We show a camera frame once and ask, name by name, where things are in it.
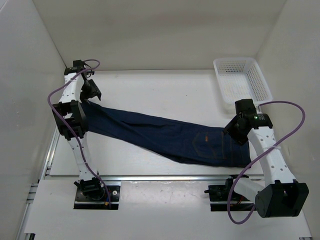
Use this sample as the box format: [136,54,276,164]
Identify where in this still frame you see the dark blue denim trousers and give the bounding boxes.
[81,101,251,168]

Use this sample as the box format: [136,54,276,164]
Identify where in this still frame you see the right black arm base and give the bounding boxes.
[204,175,254,212]

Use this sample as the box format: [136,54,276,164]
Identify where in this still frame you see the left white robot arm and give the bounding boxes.
[47,60,105,200]

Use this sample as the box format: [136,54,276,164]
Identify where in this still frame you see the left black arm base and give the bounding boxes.
[73,177,121,210]

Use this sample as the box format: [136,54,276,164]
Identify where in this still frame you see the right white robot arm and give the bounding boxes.
[223,99,309,218]

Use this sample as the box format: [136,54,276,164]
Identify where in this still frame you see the white perforated plastic basket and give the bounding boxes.
[213,57,273,113]

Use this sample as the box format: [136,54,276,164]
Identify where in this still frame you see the aluminium rail frame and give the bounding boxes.
[14,71,313,240]

